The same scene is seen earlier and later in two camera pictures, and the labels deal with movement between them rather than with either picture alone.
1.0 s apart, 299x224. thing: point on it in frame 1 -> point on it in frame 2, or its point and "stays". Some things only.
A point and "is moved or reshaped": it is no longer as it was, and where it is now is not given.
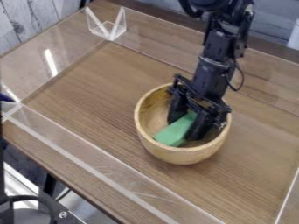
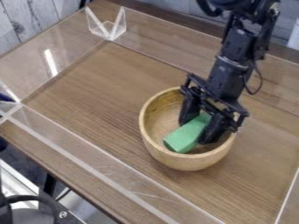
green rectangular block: [172, 135] is moved or reshaped
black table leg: [49, 184] stays
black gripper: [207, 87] -> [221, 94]
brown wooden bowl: [152, 120] is moved or reshaped
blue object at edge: [5, 98] stays
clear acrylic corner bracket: [107, 30] stays
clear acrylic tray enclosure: [69, 85] stays
